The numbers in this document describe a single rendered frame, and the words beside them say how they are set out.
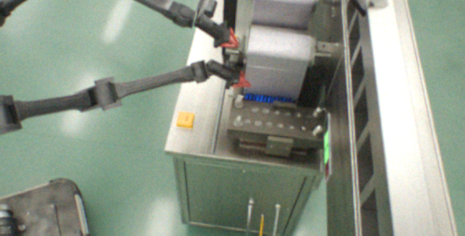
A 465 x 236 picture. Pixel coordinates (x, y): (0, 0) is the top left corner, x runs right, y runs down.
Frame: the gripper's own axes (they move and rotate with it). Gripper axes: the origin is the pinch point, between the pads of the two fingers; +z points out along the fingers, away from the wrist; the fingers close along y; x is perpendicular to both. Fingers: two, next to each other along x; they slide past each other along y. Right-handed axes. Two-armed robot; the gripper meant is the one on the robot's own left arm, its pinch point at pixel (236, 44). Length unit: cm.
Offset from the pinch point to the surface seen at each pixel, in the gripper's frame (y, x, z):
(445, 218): 75, 57, 21
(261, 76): 9.1, 1.3, 13.8
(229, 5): -26.3, -6.0, 0.5
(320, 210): 27, -52, 125
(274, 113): 19.9, -2.3, 25.3
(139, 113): -39, -139, 37
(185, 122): 20.7, -34.9, 4.4
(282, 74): 9.5, 8.9, 17.7
